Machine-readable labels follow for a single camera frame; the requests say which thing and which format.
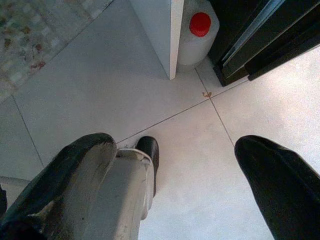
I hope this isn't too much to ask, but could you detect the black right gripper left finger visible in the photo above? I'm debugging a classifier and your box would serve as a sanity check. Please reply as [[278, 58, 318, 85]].
[[0, 132, 118, 240]]

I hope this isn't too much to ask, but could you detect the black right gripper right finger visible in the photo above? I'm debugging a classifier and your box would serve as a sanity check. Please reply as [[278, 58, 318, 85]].
[[234, 134, 320, 240]]

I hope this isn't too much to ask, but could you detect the black fridge white inside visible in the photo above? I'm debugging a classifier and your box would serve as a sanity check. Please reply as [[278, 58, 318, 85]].
[[206, 0, 320, 88]]

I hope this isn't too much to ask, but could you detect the silver robot leg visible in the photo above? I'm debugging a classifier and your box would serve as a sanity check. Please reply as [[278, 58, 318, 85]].
[[74, 147, 156, 240]]

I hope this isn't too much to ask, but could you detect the black robot foot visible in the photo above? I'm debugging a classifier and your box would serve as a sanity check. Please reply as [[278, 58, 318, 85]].
[[136, 135, 160, 199]]

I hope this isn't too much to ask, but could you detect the patterned floor rug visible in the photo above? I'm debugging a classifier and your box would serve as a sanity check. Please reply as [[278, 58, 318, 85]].
[[0, 0, 114, 101]]

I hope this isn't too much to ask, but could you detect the white plastic jug red cap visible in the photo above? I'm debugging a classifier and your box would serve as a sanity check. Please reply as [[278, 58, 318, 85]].
[[178, 9, 221, 67]]

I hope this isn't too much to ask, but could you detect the white cabinet panel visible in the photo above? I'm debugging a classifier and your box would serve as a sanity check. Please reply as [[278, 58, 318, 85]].
[[129, 0, 185, 81]]

